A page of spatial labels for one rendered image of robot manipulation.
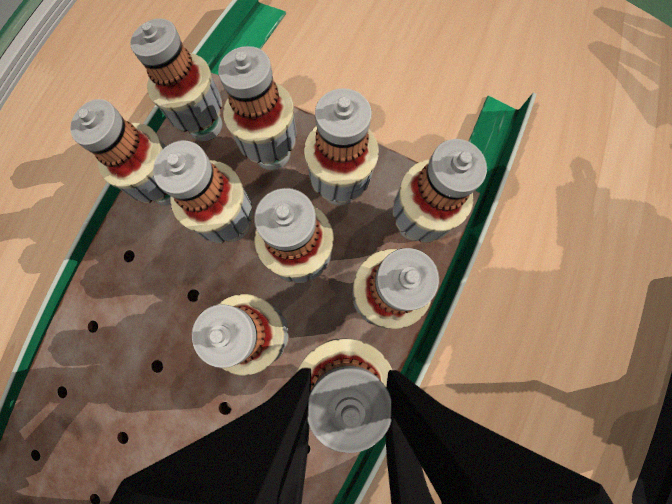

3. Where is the electric motor armature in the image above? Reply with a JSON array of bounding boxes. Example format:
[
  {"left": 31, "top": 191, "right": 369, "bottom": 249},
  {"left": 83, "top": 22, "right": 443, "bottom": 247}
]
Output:
[
  {"left": 192, "top": 294, "right": 289, "bottom": 375},
  {"left": 70, "top": 99, "right": 171, "bottom": 205},
  {"left": 304, "top": 88, "right": 379, "bottom": 205},
  {"left": 255, "top": 188, "right": 333, "bottom": 283},
  {"left": 218, "top": 46, "right": 297, "bottom": 170},
  {"left": 130, "top": 18, "right": 222, "bottom": 141},
  {"left": 298, "top": 338, "right": 392, "bottom": 453},
  {"left": 392, "top": 139, "right": 487, "bottom": 243},
  {"left": 153, "top": 141, "right": 253, "bottom": 243},
  {"left": 352, "top": 248, "right": 439, "bottom": 329}
]

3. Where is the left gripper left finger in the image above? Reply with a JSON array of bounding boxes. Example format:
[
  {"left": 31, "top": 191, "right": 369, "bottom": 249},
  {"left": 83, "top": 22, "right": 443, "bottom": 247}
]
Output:
[{"left": 109, "top": 368, "right": 311, "bottom": 504}]

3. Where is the brown perforated board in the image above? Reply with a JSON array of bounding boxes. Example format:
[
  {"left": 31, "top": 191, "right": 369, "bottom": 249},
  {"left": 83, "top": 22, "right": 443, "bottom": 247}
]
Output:
[{"left": 0, "top": 72, "right": 480, "bottom": 504}]

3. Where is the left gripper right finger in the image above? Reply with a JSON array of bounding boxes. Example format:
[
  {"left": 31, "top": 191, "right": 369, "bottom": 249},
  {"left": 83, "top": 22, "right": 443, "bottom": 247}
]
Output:
[{"left": 385, "top": 370, "right": 613, "bottom": 504}]

